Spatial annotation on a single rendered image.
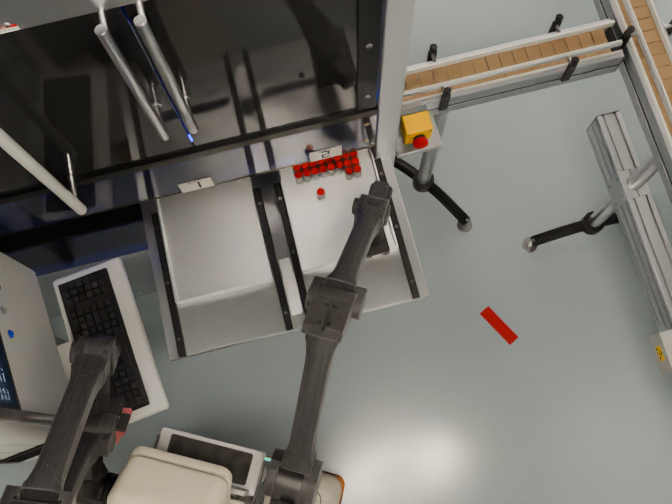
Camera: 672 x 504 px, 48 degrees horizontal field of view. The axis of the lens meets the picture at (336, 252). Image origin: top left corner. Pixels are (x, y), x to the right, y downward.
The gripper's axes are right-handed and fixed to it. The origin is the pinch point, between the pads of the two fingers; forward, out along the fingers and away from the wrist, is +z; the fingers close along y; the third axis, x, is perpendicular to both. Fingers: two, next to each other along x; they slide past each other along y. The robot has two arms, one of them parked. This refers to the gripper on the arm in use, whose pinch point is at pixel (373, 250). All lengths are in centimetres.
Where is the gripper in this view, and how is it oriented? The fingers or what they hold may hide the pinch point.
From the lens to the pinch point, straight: 200.4
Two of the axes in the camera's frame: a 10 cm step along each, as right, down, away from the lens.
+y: -2.3, -8.8, 4.1
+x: -9.7, 2.4, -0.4
